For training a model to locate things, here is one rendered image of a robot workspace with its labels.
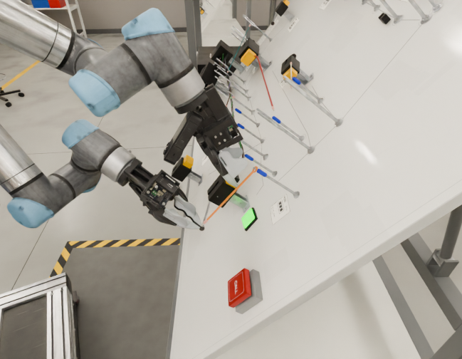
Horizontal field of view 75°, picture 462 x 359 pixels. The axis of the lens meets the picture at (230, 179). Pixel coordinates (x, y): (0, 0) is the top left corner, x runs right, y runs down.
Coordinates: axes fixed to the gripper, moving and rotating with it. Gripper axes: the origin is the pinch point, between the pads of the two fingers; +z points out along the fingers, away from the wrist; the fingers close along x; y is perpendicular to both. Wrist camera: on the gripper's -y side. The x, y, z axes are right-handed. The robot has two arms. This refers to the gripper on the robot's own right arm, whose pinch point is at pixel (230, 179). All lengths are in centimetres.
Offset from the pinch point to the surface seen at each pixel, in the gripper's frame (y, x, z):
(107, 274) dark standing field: -109, 80, 64
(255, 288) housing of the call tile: -2.7, -23.7, 7.4
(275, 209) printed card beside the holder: 5.9, -10.3, 5.0
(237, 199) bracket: -1.0, -1.0, 4.8
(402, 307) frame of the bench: 22, -11, 55
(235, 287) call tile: -6.1, -22.0, 6.7
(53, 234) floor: -146, 119, 40
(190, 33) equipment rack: 6, 93, -22
